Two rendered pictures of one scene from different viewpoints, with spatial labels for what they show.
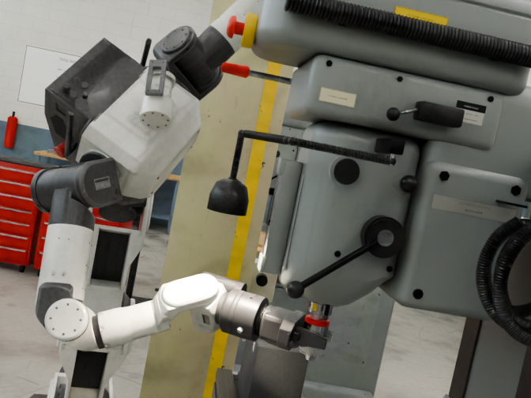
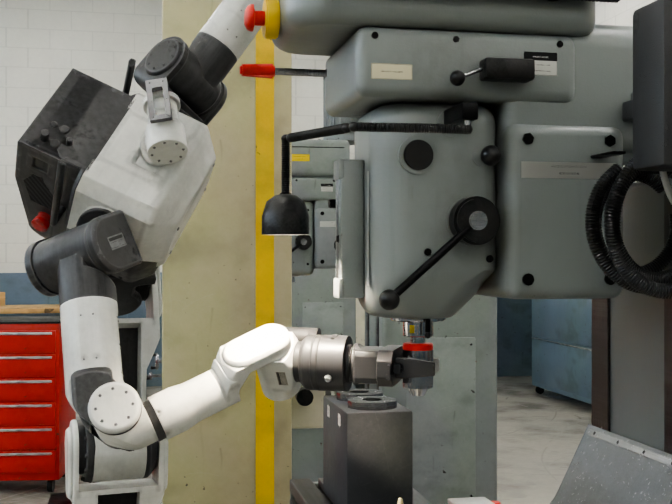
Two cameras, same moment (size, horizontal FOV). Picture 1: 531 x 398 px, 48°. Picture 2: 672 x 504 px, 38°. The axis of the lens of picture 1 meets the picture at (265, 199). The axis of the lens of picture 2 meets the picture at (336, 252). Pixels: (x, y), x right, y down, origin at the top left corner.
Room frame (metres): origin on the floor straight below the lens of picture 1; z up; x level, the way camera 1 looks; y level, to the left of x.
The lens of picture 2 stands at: (-0.38, 0.11, 1.41)
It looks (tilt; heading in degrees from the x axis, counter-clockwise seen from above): 0 degrees down; 355
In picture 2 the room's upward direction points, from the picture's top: straight up
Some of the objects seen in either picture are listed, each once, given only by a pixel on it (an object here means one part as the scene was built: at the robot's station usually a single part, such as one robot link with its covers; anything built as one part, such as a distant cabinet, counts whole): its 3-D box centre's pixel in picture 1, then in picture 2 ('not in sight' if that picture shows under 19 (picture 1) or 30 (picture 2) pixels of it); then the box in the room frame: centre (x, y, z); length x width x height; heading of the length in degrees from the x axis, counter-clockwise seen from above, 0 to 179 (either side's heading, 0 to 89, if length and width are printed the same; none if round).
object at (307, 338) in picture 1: (310, 339); (414, 368); (1.09, -0.13, 1.23); 0.06 x 0.02 x 0.03; 72
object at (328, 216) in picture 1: (342, 214); (420, 213); (1.12, -0.15, 1.47); 0.21 x 0.19 x 0.32; 7
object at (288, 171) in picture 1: (280, 215); (348, 229); (1.10, -0.03, 1.45); 0.04 x 0.04 x 0.21; 7
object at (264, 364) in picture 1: (271, 368); (365, 449); (1.43, -0.09, 1.04); 0.22 x 0.12 x 0.20; 7
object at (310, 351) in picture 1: (314, 337); (417, 368); (1.12, -0.14, 1.23); 0.05 x 0.05 x 0.06
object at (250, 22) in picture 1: (249, 30); (270, 18); (1.09, 0.09, 1.76); 0.06 x 0.02 x 0.06; 7
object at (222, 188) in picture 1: (229, 194); (285, 213); (1.08, 0.06, 1.47); 0.07 x 0.07 x 0.06
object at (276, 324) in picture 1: (269, 323); (360, 365); (1.14, -0.05, 1.23); 0.13 x 0.12 x 0.10; 162
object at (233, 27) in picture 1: (235, 28); (255, 18); (1.08, 0.11, 1.76); 0.04 x 0.03 x 0.04; 7
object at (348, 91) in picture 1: (386, 107); (444, 78); (1.12, -0.18, 1.68); 0.34 x 0.24 x 0.10; 97
